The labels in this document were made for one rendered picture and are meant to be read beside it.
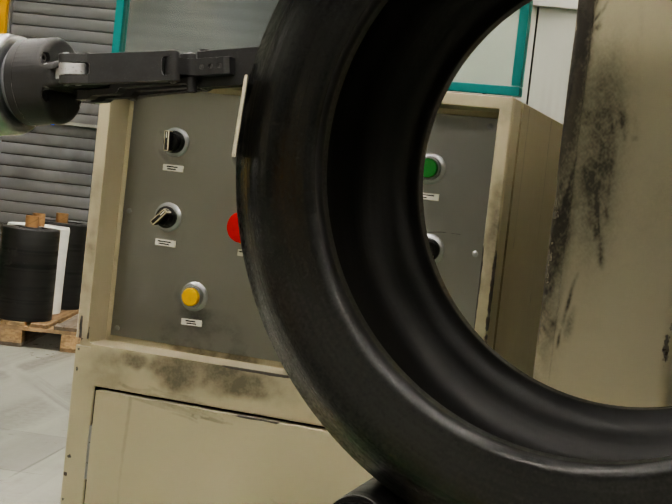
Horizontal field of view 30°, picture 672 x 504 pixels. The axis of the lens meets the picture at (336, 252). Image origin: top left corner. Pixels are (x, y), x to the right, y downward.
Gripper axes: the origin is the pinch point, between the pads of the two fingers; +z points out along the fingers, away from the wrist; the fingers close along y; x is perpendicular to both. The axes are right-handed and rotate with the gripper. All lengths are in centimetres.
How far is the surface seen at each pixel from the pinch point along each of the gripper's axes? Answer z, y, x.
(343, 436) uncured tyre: 11.2, -8.8, 28.6
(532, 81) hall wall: -131, 911, -112
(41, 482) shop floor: -199, 285, 96
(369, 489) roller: 12.7, -7.5, 32.7
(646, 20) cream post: 30.4, 26.5, -5.8
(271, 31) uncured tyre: 6.3, -8.7, -1.2
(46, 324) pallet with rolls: -358, 548, 58
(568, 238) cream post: 22.7, 26.5, 14.6
